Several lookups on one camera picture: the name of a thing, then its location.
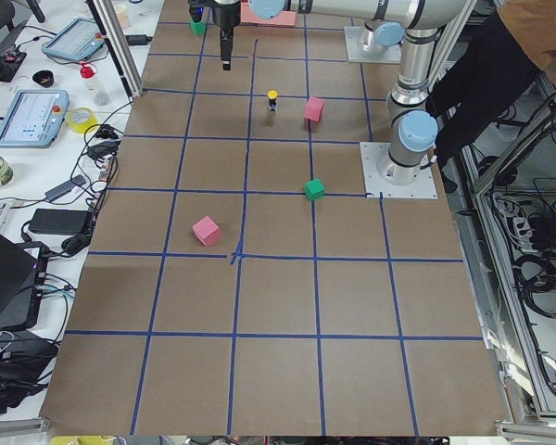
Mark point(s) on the blue teach pendant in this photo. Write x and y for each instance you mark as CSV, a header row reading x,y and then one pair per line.
x,y
34,118
78,41

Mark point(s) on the green foam cube near left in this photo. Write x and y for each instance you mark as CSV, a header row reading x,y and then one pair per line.
x,y
314,189

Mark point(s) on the pink foam cube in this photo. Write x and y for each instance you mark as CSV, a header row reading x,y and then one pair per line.
x,y
314,108
207,231

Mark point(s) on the black laptop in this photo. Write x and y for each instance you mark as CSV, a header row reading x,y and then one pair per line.
x,y
22,272

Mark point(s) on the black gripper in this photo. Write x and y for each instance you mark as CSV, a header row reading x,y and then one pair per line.
x,y
224,16

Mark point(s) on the green foam cube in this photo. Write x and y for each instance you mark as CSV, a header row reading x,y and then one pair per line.
x,y
198,27
314,189

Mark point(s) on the aluminium frame post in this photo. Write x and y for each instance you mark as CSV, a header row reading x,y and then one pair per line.
x,y
105,17

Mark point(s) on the yellow mushroom push button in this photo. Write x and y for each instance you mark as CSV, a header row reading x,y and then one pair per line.
x,y
272,96

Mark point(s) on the blue teach pendant far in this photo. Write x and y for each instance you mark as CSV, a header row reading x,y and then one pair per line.
x,y
78,41

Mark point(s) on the pink foam cube centre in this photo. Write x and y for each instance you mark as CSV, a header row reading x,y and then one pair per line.
x,y
314,108

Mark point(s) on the yellow tape roll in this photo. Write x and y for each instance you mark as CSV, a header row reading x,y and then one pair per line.
x,y
81,120

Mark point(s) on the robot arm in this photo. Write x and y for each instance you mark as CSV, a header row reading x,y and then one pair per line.
x,y
414,129

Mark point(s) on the pink foam cube far left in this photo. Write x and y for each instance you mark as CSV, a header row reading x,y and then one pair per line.
x,y
207,231

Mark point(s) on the person in brown shirt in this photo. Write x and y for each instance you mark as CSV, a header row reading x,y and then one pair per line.
x,y
509,50

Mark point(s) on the green foam cube far right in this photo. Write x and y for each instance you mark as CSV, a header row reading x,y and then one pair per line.
x,y
198,27

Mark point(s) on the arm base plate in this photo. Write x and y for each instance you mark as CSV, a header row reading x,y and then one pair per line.
x,y
383,178
379,45

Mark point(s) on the black power adapter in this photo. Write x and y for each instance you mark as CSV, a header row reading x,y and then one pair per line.
x,y
58,222

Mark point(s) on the blue teach pendant near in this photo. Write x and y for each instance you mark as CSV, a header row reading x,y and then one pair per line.
x,y
34,118

